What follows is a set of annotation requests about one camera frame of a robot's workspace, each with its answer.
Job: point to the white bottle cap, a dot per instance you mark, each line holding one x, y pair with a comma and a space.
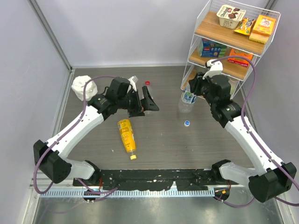
187, 123

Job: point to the clear bottle blue green label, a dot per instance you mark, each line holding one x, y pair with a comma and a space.
187, 100

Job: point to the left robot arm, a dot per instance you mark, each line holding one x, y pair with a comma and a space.
51, 156

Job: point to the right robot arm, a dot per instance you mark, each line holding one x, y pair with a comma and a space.
270, 176

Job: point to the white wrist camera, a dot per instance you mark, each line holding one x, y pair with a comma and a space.
133, 80
214, 67

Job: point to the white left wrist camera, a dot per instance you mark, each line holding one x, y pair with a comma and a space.
133, 80

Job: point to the yellow candy bag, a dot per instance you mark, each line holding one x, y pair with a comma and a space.
245, 26

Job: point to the blue green box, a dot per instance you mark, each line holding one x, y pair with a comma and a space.
208, 48

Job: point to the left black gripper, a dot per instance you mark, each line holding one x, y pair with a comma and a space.
146, 103

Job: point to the white yogurt cup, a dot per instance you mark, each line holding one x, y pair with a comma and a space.
229, 16

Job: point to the orange snack box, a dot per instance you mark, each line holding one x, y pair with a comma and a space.
238, 57

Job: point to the yellow label bottle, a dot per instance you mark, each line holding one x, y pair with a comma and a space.
127, 136

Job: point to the red cap clear bottle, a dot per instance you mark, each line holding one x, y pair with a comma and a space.
149, 89

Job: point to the crumpled white paper towel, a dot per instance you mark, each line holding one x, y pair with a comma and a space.
78, 87

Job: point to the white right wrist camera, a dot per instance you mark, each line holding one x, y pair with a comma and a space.
214, 67

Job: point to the white slotted cable duct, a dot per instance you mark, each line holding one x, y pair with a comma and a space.
172, 192

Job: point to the white wire shelf rack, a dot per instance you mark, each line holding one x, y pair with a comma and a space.
207, 26

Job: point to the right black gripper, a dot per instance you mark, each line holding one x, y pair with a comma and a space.
195, 83

